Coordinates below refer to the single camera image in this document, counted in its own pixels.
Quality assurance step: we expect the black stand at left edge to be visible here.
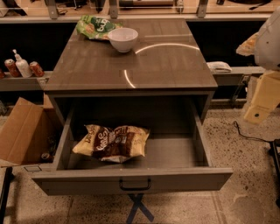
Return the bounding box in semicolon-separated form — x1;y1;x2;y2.
0;167;14;224

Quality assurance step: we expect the grey side shelf right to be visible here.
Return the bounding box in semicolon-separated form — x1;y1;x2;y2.
213;66;264;86

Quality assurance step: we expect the black drawer handle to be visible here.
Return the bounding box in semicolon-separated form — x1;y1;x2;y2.
119;178;151;192

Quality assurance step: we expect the grey side shelf left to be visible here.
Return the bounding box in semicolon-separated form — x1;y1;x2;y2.
0;71;53;92

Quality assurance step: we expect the open grey top drawer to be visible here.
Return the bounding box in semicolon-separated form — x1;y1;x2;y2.
31;97;233;195

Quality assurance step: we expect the black base at right edge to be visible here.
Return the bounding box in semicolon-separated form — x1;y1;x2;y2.
268;138;280;208

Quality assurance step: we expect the green chip bag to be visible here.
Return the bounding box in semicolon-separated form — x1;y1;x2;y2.
76;15;123;40

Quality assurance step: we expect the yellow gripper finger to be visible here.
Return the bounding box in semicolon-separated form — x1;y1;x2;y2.
244;71;280;124
236;32;258;56

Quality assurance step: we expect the can inside cardboard box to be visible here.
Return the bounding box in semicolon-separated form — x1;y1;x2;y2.
41;152;53;163

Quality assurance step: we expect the black cable on floor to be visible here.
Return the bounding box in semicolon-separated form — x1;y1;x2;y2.
233;120;274;144

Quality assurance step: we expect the white ceramic bowl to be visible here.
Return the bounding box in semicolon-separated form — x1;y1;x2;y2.
108;27;138;53

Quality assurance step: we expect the white folded cloth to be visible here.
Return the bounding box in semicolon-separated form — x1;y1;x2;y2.
206;61;232;74

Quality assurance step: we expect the grey cabinet with counter top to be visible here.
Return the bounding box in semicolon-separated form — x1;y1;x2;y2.
45;19;217;119

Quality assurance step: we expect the red soda can left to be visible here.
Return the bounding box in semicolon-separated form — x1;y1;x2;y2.
4;59;21;77

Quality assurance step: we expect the white pump bottle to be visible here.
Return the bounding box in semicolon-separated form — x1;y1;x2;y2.
12;49;32;78

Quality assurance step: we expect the grey side shelf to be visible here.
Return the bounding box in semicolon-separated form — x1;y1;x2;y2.
213;66;264;86
0;71;53;92

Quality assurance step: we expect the red soda can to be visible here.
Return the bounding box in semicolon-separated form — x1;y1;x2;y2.
30;61;45;77
4;59;21;77

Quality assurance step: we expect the brown yellow chip bag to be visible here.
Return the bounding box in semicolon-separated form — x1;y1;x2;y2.
73;124;150;163

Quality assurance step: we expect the blue tape cross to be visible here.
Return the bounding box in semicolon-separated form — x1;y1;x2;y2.
126;193;154;224

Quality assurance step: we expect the red soda can right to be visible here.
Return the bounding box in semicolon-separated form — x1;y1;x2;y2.
30;61;45;77

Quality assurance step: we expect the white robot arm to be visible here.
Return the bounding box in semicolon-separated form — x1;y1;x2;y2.
236;7;280;124

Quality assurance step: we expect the brown cardboard box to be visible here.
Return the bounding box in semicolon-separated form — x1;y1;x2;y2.
0;97;62;165

